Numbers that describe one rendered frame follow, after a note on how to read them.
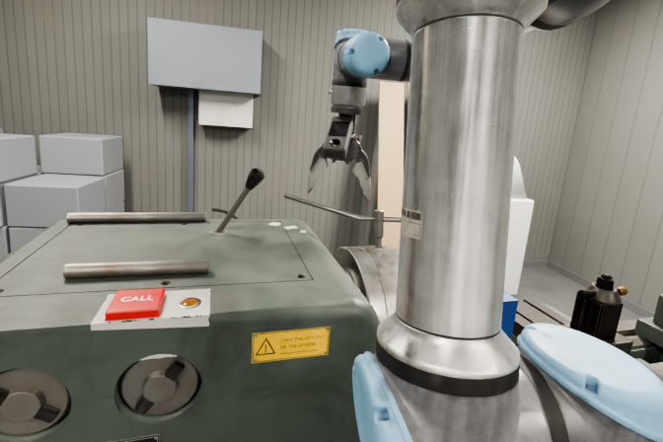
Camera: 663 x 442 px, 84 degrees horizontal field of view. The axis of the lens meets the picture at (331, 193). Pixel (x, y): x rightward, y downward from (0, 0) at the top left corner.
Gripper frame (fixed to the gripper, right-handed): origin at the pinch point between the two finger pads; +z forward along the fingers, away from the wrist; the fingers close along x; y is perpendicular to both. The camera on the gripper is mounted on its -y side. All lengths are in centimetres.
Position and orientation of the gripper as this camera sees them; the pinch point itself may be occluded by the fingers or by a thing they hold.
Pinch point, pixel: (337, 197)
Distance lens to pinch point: 84.0
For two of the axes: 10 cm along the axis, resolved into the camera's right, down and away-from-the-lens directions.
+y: 1.7, -2.5, 9.5
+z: -0.9, 9.6, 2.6
